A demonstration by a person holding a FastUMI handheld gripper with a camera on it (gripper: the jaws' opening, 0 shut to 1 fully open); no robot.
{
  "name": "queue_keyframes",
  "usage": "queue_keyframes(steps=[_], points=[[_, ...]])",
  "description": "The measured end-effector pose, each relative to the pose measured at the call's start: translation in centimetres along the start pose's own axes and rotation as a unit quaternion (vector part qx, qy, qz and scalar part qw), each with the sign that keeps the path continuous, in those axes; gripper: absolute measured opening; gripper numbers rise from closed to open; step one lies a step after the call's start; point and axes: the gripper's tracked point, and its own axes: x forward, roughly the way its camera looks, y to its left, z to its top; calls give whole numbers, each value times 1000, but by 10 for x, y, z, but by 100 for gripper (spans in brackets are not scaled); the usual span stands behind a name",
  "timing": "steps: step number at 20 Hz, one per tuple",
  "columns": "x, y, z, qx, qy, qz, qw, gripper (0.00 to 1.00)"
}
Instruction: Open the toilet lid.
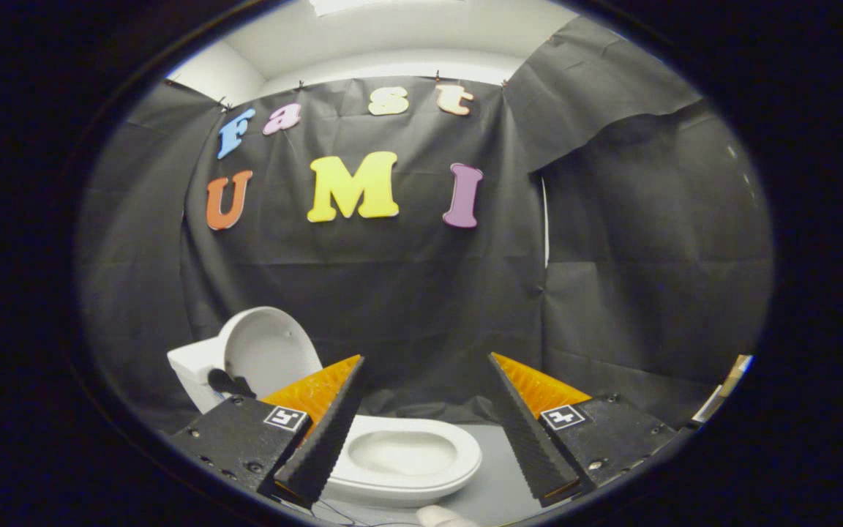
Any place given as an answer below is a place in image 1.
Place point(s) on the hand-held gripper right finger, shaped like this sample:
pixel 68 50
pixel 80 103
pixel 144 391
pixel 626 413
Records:
pixel 527 435

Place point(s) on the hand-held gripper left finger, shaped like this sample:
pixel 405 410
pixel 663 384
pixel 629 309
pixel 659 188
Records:
pixel 323 435

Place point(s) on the white toilet lid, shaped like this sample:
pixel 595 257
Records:
pixel 275 351

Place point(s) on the white toilet seat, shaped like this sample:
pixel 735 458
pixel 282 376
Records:
pixel 467 457

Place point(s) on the white toilet bowl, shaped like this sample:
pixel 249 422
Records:
pixel 399 454

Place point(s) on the white toilet tank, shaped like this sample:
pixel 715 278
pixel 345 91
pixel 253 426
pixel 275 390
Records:
pixel 191 373

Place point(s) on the black backdrop cloth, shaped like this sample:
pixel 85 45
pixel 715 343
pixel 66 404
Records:
pixel 392 278

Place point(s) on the cardboard box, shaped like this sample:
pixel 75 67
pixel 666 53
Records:
pixel 735 375

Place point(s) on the ceiling light panel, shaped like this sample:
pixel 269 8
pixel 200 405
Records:
pixel 385 6

